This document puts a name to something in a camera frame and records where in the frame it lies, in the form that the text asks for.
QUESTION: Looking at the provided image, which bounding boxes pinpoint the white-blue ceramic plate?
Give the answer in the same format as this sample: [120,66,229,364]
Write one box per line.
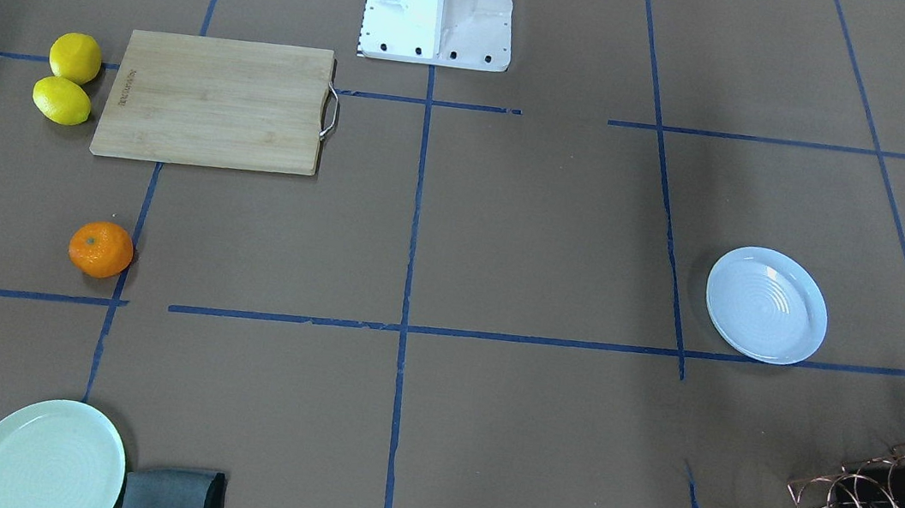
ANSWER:
[705,245,829,366]

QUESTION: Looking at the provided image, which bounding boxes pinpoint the orange mandarin fruit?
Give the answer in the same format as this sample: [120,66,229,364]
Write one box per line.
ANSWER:
[67,221,136,278]

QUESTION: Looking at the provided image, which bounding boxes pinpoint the pale green plate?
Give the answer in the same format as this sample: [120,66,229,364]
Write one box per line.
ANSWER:
[0,399,127,508]

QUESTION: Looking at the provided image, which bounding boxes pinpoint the bamboo cutting board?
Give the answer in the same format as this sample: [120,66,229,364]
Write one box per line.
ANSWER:
[90,30,340,176]

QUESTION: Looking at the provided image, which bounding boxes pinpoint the folded grey cloth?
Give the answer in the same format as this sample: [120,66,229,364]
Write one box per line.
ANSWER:
[121,467,227,508]

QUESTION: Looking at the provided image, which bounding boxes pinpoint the yellow lemon near board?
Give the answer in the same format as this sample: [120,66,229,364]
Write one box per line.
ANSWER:
[32,75,92,126]

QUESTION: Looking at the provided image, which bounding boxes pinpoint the yellow lemon at edge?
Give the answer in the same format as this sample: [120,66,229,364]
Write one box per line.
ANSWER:
[47,33,102,85]

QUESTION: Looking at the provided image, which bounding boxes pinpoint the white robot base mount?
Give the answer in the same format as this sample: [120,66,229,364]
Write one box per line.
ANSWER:
[357,0,514,73]

